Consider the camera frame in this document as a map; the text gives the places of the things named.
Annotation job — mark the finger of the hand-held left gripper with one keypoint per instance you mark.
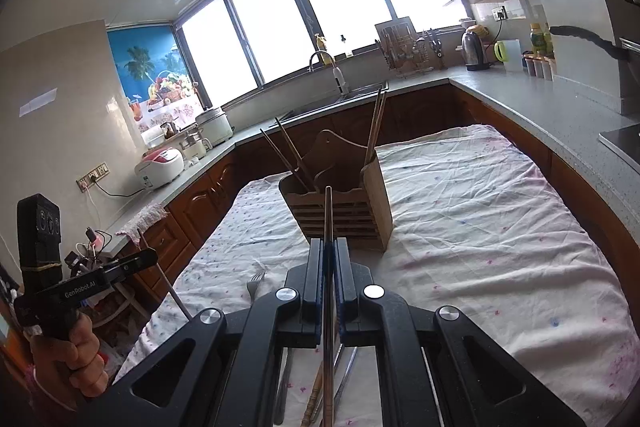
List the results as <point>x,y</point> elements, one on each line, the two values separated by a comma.
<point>135,262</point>

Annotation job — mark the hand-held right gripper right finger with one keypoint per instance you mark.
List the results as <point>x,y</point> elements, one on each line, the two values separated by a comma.
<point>342,267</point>

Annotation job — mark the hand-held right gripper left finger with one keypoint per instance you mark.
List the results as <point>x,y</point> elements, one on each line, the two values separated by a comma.
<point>320,267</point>

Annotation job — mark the steel chopstick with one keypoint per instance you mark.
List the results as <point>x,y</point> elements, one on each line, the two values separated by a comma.
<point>328,217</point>
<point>167,279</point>

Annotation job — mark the wooden utensil holder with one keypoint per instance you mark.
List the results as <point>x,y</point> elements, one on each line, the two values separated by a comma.
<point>340,217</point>

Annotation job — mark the dark wooden chopstick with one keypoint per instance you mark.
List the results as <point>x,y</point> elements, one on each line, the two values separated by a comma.
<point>282,159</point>
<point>290,144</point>

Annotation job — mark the light wooden chopstick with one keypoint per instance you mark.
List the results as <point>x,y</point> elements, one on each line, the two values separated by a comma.
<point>381,127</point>
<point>374,132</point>

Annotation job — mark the person's left forearm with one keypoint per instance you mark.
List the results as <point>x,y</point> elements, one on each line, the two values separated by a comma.
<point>42,407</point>

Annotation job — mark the person's left hand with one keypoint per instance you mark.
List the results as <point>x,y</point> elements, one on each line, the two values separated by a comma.
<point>75,357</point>

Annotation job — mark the white lace cloth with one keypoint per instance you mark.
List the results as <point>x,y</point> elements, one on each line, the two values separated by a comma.
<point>142,217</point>

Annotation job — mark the cluttered side rack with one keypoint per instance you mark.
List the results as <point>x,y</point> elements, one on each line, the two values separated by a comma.
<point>100,307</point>

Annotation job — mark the steel fork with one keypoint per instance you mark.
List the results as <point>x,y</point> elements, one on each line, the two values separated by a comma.
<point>348,369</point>
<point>256,287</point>

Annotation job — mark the white and red rice cooker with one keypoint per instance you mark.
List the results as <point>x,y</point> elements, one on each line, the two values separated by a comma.
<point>160,167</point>

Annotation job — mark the wooden lower cabinets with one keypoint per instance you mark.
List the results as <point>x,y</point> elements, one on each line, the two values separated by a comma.
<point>210,197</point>

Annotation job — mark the small white kitchen appliance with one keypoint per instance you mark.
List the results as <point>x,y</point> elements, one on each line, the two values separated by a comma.
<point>196,147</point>

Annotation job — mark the ribbed wooden chopstick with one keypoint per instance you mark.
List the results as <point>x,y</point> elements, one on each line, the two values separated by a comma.
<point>312,399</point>

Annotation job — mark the white floral tablecloth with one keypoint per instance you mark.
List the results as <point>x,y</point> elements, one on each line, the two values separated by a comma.
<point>475,217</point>

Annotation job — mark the white electric pot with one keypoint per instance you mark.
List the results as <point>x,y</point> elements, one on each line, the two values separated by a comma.
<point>215,124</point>

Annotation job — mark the kitchen sink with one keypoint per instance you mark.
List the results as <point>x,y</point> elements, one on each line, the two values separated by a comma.
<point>345,94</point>

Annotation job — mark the steel kitchen faucet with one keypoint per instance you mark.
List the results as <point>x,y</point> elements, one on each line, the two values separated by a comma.
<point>336,74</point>

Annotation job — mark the yellow bottle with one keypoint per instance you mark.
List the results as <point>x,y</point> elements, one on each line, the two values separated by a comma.
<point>320,43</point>

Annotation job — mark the knife and dish rack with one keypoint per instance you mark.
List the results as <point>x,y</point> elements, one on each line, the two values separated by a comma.
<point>402,47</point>

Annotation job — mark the steel electric kettle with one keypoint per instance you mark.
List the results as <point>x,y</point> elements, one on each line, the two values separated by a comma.
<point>474,49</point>

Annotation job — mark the grey kitchen countertop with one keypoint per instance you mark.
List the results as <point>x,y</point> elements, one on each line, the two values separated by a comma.
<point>540,107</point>

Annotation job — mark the kitchen window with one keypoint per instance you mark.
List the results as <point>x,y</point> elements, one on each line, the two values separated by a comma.
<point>310,7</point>

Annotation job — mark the white spice jar set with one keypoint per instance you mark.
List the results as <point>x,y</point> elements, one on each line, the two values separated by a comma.
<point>537,67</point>

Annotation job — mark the cooking oil bottles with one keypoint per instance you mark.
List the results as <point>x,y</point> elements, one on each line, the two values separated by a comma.
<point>540,39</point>

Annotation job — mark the gas stove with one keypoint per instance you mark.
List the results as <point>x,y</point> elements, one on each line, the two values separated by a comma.
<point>622,142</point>

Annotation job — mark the wall power outlet strip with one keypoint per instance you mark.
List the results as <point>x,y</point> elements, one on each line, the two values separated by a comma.
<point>93,177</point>

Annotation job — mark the white wall sticker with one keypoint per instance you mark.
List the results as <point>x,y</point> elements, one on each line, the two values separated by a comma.
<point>37,99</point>

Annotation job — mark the tropical fruit wall poster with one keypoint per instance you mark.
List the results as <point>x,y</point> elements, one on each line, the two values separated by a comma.
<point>150,77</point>

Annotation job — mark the white wall socket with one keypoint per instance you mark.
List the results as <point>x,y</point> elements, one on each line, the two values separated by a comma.
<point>499,13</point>

